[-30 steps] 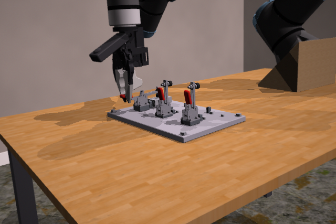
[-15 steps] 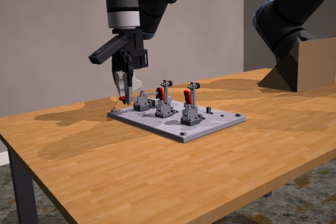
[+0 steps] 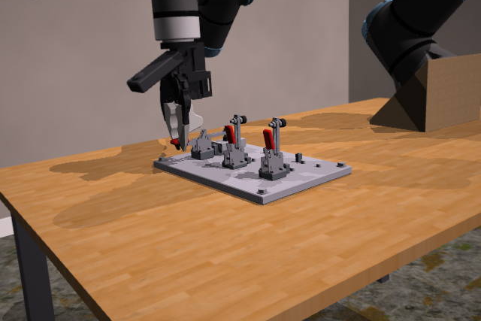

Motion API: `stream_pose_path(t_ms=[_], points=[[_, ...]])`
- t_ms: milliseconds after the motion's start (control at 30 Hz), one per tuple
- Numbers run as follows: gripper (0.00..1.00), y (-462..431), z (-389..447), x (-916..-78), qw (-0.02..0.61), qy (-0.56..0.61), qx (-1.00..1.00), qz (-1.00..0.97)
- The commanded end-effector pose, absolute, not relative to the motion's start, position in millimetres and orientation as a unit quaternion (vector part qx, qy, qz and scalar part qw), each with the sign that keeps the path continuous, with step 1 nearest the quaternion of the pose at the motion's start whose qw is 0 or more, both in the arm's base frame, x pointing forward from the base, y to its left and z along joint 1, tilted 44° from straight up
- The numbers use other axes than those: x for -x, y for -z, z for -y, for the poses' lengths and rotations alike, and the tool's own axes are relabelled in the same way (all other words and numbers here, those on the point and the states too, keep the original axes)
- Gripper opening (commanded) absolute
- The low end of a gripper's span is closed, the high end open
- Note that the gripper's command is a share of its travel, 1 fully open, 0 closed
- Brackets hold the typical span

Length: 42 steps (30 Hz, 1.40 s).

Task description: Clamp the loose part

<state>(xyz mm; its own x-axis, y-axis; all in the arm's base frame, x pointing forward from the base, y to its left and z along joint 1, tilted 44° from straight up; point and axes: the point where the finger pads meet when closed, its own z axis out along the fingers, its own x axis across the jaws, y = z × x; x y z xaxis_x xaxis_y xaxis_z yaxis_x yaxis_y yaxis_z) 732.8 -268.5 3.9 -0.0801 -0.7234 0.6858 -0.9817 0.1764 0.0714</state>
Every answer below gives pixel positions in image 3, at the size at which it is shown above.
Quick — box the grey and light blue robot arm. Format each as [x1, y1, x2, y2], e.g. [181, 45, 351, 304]
[127, 0, 465, 93]

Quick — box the black toggle clamp with red handle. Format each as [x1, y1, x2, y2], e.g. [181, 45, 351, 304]
[222, 114, 247, 170]

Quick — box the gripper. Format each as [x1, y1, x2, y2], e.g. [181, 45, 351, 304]
[160, 41, 212, 152]

